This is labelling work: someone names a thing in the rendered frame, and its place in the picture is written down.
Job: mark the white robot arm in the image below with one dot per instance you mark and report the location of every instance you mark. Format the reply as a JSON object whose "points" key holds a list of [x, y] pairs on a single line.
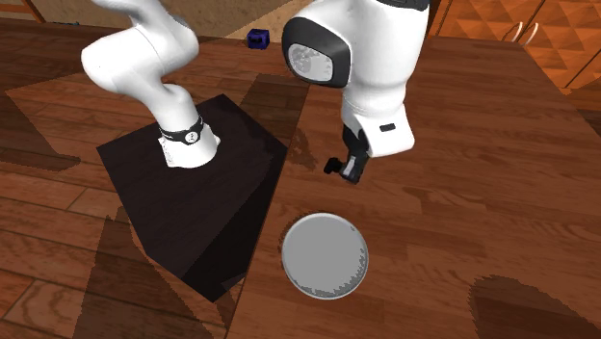
{"points": [[375, 70]]}

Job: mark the grey round plate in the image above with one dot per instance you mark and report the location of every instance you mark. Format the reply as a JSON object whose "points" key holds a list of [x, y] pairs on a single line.
{"points": [[325, 256]]}

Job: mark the dark robot stand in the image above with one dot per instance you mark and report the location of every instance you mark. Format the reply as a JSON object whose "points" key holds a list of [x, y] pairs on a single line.
{"points": [[188, 211]]}

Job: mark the orange wooden cabinet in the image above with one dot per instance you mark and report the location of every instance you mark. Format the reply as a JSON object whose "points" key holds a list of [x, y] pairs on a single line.
{"points": [[540, 33]]}

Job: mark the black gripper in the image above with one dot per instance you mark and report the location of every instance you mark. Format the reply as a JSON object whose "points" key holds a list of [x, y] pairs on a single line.
{"points": [[353, 150]]}

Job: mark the blue cube-shaped object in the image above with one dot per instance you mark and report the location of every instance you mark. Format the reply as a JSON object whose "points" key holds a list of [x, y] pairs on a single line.
{"points": [[258, 39]]}

